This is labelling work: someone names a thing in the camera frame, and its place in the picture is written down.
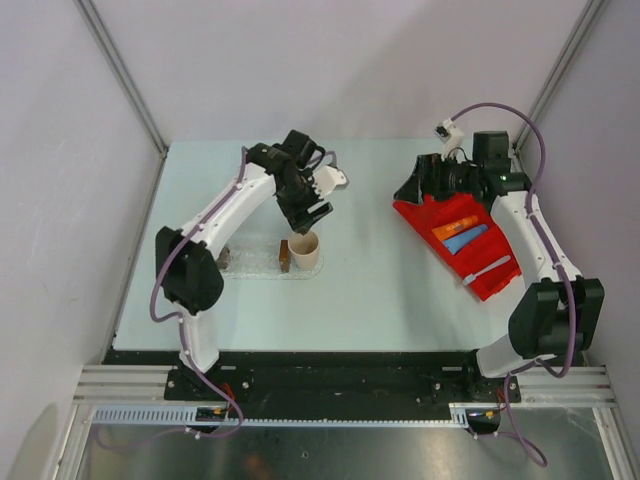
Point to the white slotted cable duct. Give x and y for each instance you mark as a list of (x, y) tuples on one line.
[(453, 416)]

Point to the clear acrylic toothbrush stand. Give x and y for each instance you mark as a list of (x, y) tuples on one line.
[(253, 258)]

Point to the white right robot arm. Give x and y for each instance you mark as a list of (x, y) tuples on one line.
[(559, 310)]

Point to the beige cup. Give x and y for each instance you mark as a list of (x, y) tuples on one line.
[(304, 249)]

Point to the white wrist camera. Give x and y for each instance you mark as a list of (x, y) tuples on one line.
[(450, 135), (327, 179)]

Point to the red plastic organizer bin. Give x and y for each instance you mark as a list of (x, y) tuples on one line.
[(481, 252)]

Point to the blue toothpaste tube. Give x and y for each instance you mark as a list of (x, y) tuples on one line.
[(456, 243)]

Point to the left aluminium frame post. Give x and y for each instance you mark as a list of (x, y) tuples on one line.
[(115, 61)]

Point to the white toothbrush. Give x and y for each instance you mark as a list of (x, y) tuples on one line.
[(494, 265)]

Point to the right aluminium frame post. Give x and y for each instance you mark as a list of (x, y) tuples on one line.
[(573, 45)]

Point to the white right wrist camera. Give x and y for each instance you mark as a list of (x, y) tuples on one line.
[(450, 135)]

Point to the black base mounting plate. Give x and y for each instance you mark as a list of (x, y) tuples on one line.
[(348, 384)]

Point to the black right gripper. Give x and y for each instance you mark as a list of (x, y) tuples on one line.
[(426, 179)]

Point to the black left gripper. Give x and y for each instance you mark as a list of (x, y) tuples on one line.
[(300, 218)]

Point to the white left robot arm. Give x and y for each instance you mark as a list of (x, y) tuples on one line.
[(188, 282)]

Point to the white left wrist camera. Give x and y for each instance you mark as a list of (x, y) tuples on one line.
[(327, 179)]

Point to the aluminium frame post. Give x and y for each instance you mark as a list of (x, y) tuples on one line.
[(573, 45), (115, 61)]

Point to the orange toothpaste tube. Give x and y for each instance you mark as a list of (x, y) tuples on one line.
[(448, 230)]

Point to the clear oval glass tray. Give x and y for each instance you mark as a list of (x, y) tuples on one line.
[(295, 272)]

